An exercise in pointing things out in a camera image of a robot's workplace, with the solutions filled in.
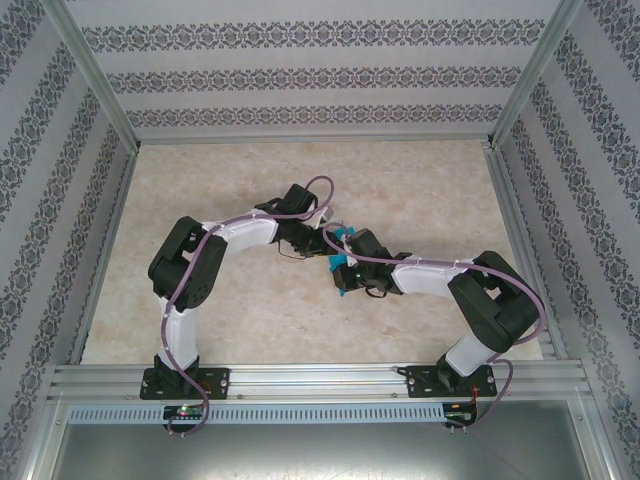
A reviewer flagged blue paper sheet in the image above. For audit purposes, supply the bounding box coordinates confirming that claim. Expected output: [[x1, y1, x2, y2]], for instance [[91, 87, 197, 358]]
[[327, 224, 355, 300]]

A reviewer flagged grey metal sheet panel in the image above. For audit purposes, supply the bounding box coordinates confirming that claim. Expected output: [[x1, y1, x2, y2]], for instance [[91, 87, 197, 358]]
[[47, 422, 596, 480]]

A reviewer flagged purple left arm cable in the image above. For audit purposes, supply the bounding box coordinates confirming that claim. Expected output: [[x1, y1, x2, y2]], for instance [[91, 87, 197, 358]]
[[160, 174, 336, 437]]

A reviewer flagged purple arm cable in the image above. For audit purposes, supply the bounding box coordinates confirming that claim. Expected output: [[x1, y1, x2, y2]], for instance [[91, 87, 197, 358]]
[[323, 223, 547, 432], [160, 174, 336, 437]]

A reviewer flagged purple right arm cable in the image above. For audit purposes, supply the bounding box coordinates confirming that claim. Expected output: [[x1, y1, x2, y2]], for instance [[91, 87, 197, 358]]
[[323, 223, 547, 432]]

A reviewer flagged aluminium frame cross beam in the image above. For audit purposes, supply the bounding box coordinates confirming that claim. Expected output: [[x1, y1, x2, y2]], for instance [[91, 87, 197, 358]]
[[137, 133, 494, 146]]

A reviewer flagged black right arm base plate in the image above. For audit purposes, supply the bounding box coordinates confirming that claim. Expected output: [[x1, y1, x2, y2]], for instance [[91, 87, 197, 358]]
[[405, 364, 499, 400]]

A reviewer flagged aluminium mounting rail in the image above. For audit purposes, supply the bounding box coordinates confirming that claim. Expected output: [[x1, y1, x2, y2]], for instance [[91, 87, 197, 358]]
[[47, 362, 589, 401]]

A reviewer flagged slotted grey cable duct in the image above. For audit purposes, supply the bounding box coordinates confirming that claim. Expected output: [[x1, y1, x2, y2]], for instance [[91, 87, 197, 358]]
[[67, 402, 479, 425]]

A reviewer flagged aluminium table side rail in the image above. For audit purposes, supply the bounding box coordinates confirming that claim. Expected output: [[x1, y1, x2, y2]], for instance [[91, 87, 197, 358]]
[[67, 149, 139, 366], [482, 144, 569, 361]]

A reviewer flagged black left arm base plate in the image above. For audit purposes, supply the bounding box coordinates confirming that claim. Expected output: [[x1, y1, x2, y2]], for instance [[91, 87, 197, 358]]
[[139, 367, 232, 401]]

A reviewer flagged aluminium frame post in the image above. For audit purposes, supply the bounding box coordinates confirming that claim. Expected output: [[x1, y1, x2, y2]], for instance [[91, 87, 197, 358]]
[[485, 0, 586, 149], [39, 0, 142, 154]]

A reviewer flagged aluminium lower frame strut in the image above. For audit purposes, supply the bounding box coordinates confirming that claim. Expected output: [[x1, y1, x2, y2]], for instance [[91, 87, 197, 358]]
[[12, 392, 69, 480], [569, 394, 629, 480]]

